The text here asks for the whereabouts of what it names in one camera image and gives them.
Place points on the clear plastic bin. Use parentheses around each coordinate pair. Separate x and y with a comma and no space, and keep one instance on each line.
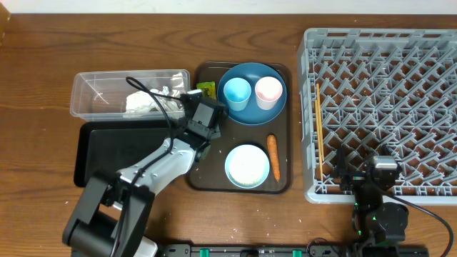
(101,96)

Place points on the dark blue plate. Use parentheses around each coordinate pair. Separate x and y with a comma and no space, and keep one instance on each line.
(251,114)

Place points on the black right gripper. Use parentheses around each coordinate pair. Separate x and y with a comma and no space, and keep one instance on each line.
(353,178)

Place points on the white tissue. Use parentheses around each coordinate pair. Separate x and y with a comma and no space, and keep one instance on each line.
(139,102)
(169,97)

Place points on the orange carrot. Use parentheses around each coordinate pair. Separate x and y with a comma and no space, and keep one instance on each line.
(272,147)

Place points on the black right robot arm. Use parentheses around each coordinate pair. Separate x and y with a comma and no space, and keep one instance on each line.
(380,225)

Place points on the yellow green snack wrapper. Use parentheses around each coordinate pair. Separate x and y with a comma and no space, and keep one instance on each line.
(208,89)

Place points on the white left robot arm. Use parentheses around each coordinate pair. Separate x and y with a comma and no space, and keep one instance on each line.
(112,212)

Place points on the black tray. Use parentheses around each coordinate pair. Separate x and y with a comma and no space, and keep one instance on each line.
(108,146)

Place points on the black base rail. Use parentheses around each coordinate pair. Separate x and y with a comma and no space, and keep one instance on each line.
(320,249)

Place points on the grey dishwasher rack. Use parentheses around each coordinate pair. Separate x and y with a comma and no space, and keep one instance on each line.
(393,87)

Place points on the light blue bowl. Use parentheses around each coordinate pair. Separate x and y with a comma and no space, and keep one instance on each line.
(247,166)

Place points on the pink cup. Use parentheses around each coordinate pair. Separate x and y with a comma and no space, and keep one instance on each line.
(268,90)

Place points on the wooden chopstick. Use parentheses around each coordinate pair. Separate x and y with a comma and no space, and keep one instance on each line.
(319,124)
(320,165)

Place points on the light blue cup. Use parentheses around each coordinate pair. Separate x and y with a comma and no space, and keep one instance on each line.
(237,92)

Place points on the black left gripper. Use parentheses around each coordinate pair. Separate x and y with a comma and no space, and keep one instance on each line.
(189,120)

